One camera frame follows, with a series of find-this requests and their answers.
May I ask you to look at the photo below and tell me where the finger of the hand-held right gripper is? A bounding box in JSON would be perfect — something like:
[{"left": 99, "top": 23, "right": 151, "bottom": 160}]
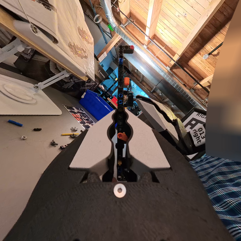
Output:
[
  {"left": 136, "top": 99, "right": 167, "bottom": 132},
  {"left": 135, "top": 95, "right": 182, "bottom": 141}
]

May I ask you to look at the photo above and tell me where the white instruction booklet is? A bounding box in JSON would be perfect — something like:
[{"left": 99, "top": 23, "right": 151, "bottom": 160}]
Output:
[{"left": 0, "top": 0, "right": 95, "bottom": 82}]

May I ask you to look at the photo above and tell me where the blue plaid shirt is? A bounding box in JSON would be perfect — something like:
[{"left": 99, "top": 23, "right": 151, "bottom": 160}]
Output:
[{"left": 189, "top": 156, "right": 241, "bottom": 241}]

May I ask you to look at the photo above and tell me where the blue long lego pin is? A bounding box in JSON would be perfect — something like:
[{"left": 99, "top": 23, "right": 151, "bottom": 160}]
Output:
[{"left": 8, "top": 119, "right": 23, "bottom": 127}]

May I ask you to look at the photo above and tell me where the lego vehicle chassis assembly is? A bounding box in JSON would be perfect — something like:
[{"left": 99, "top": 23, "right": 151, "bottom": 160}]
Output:
[{"left": 114, "top": 45, "right": 139, "bottom": 181}]

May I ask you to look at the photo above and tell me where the lego sticker sheet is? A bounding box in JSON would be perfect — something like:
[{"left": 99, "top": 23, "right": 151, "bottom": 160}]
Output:
[{"left": 63, "top": 104, "right": 95, "bottom": 131}]

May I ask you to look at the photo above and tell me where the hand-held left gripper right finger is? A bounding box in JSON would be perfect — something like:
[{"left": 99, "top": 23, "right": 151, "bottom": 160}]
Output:
[{"left": 124, "top": 109, "right": 171, "bottom": 176}]

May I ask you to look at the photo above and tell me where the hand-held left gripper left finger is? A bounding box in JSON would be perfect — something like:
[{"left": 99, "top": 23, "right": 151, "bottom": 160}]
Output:
[{"left": 69, "top": 109, "right": 116, "bottom": 178}]

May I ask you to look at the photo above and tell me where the blue storage bin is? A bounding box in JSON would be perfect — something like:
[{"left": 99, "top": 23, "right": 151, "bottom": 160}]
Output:
[{"left": 79, "top": 89, "right": 114, "bottom": 121}]

